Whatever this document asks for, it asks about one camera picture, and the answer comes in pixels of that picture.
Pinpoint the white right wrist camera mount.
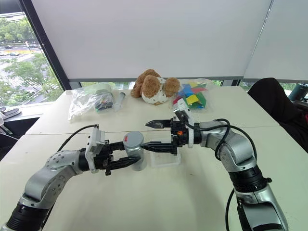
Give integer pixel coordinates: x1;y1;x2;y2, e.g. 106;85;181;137
173;109;201;148

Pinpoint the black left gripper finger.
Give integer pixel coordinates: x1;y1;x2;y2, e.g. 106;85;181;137
109;141;127;152
112;156;141;170

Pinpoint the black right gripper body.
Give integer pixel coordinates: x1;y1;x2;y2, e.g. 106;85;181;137
169;117;191;155

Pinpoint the clear plastic syringe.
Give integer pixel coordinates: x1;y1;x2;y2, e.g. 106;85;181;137
112;91;127;113

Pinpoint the teal cylindrical object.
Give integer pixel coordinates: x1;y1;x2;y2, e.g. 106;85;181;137
288;83;308;102

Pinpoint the grey flat object on ledge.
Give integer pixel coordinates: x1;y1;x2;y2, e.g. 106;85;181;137
0;108;23;119

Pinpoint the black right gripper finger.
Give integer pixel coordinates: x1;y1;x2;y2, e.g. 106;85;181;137
140;141;174;153
144;119;172;129

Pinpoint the clear plastic box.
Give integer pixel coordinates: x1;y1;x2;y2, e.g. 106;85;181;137
150;145;181;168

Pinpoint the large white roller blind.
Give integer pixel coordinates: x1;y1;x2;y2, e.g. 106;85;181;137
30;0;274;82

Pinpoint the yellow block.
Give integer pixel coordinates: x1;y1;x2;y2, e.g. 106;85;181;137
186;94;200;106

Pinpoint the narrow white roller blind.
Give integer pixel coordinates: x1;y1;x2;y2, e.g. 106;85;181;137
242;0;308;81

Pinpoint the brown and white plush dog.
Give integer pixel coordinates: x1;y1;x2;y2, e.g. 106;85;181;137
130;68;181;106

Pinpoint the grey jar lid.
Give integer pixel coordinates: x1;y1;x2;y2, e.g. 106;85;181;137
123;131;145;148

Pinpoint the black window frame post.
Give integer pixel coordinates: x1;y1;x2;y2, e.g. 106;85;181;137
19;0;72;91

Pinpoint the pale green round container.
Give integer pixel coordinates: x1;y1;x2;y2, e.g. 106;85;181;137
92;82;114;96

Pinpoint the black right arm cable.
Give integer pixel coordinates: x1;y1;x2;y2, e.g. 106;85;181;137
187;118;258;161

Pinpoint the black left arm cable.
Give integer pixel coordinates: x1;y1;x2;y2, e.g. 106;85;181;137
56;124;100;153

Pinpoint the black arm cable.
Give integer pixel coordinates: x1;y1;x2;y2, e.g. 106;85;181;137
56;124;100;153
187;118;258;161

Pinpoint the silver metal jar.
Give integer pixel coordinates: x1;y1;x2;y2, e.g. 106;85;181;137
124;141;148;172

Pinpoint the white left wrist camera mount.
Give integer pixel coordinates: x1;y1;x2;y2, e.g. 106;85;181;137
86;128;109;174

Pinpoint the clear bag of small items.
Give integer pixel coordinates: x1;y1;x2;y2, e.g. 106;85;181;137
67;82;116;121

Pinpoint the clear bag of colourful blocks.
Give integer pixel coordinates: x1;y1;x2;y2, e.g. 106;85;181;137
171;77;217;114

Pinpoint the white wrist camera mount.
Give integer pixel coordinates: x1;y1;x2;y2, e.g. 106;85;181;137
173;109;201;148
86;128;109;174

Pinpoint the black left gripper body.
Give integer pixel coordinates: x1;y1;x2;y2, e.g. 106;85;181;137
93;142;115;176

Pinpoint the blue block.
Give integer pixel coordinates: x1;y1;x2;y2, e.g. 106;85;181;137
179;84;193;97

